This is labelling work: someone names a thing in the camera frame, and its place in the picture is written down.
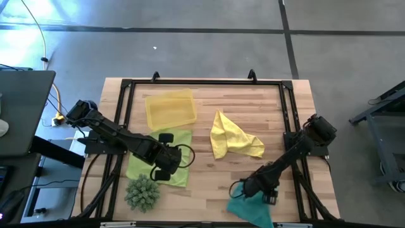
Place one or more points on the dark grey desk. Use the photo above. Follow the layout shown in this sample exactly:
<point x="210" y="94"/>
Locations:
<point x="25" y="111"/>

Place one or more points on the grey metal cabinet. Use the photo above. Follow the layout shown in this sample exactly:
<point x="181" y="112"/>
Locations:
<point x="60" y="175"/>

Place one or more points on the blue-grey metal cart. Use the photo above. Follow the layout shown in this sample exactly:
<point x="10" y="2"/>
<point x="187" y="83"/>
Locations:
<point x="379" y="139"/>

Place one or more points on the black metal table frame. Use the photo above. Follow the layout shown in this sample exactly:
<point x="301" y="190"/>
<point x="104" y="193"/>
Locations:
<point x="205" y="82"/>

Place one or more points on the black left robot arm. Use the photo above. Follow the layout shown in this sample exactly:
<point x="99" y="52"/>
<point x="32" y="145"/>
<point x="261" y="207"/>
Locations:
<point x="117" y="133"/>

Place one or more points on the white object on desk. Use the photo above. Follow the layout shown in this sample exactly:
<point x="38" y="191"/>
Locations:
<point x="3" y="128"/>

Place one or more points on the black desk beam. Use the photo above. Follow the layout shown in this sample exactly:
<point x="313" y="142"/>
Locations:
<point x="57" y="152"/>

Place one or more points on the yellow power plug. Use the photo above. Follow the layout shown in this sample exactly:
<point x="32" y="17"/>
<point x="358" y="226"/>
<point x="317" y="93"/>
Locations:
<point x="58" y="119"/>

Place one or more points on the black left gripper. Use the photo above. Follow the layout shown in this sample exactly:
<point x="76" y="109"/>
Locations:
<point x="167" y="158"/>

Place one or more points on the teal microfiber towel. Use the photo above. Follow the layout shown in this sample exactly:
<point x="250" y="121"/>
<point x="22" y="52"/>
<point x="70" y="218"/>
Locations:
<point x="253" y="210"/>

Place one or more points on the yellow microfiber towel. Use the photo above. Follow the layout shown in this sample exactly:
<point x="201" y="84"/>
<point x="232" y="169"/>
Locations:
<point x="231" y="137"/>

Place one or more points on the black computer mouse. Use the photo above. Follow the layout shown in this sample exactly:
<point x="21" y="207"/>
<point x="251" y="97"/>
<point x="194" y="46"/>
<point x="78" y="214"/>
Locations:
<point x="11" y="204"/>

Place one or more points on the silver metal bracket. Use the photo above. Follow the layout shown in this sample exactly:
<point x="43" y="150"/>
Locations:
<point x="294" y="225"/>
<point x="117" y="225"/>

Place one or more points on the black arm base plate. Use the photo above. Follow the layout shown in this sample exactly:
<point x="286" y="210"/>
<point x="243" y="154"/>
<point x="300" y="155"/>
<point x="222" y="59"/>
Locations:
<point x="319" y="151"/>
<point x="95" y="147"/>

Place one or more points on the green spiky artificial plant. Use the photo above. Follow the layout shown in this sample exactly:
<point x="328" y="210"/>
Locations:
<point x="142" y="193"/>

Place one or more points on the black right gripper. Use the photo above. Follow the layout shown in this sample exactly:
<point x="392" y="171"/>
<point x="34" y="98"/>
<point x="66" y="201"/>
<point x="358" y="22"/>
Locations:
<point x="260" y="185"/>

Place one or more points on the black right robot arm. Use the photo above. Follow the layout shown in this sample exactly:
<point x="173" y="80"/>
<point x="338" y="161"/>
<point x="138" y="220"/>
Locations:
<point x="297" y="147"/>

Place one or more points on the yellow translucent plastic basket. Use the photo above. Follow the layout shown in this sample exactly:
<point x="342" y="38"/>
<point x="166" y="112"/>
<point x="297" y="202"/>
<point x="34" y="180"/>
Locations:
<point x="171" y="109"/>

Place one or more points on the green microfiber towel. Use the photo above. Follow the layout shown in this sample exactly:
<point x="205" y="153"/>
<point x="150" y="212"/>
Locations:
<point x="183" y="139"/>

